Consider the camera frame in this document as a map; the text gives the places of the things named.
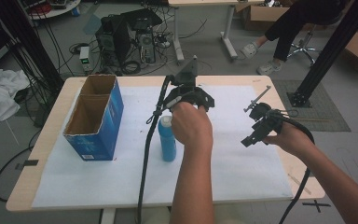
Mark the blue cardboard box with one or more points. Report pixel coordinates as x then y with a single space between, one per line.
107 130

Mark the round white table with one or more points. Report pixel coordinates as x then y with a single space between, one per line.
56 9

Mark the office chair base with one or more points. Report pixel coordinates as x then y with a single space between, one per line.
303 48

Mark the black tape strip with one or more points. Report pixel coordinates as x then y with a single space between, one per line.
28 163

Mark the white table leg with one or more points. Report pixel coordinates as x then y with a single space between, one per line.
108 216

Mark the black metal frame post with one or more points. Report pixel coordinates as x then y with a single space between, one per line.
332 53

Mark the white cloth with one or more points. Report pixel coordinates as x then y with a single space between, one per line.
0 93

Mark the white foam mat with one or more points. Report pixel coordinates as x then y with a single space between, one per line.
230 174

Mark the grey floor mat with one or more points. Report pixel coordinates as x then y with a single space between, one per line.
329 115

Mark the blue bottle with white cap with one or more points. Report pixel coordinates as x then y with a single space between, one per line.
167 146

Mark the light wooden table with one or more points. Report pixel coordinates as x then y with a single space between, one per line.
48 155

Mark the white desk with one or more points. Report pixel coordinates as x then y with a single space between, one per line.
177 37

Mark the person's lap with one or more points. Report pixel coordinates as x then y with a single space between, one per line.
227 216

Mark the white power supply unit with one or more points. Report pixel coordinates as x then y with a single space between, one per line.
85 57

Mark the black computer tower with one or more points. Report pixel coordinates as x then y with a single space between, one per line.
113 40

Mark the person's left hand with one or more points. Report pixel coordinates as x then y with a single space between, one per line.
192 126

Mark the grey computer tower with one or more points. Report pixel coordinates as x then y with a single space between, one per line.
146 46

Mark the black monitor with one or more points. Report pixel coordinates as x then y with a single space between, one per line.
143 18

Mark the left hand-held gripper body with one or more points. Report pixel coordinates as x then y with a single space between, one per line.
188 93

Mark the person's right hand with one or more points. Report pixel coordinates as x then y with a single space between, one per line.
292 140

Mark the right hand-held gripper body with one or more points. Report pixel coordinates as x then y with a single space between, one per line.
268 119

